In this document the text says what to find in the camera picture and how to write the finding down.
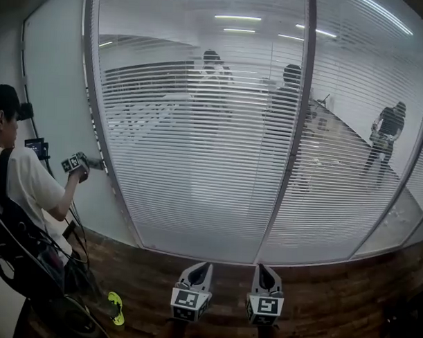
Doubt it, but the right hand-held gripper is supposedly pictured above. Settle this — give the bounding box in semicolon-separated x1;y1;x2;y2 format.
244;263;286;327

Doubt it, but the frosted glass door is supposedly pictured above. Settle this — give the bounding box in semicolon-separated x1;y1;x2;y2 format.
15;0;149;248

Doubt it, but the grey window frame post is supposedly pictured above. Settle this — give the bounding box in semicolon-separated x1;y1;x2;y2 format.
75;0;152;250

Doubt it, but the person's left forearm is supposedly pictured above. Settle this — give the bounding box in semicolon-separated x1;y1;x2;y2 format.
155;317;193;338

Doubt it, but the small black screen device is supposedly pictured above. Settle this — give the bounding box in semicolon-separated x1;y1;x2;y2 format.
24;137;51;161

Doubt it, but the black wall cable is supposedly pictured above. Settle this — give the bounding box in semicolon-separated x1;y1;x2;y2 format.
16;17;64;179

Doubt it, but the row of ceiling light strips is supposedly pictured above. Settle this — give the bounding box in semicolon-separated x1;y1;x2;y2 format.
98;0;415;58

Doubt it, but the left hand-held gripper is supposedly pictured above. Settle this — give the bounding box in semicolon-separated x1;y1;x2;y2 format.
170;261;215;323

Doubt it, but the grey metal window mullion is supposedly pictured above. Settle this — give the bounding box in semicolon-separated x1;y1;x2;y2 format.
255;0;318;267

